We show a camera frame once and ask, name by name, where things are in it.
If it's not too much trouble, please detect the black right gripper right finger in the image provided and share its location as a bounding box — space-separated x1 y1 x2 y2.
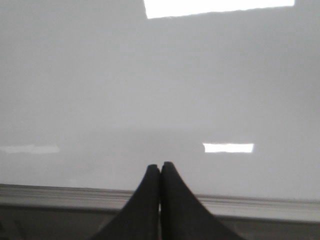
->
160 162 242 240

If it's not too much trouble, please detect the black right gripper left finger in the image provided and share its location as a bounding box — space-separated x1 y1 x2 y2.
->
91 164 160 240

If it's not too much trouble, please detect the white whiteboard with aluminium frame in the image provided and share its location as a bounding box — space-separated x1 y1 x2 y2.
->
0 0 320 222

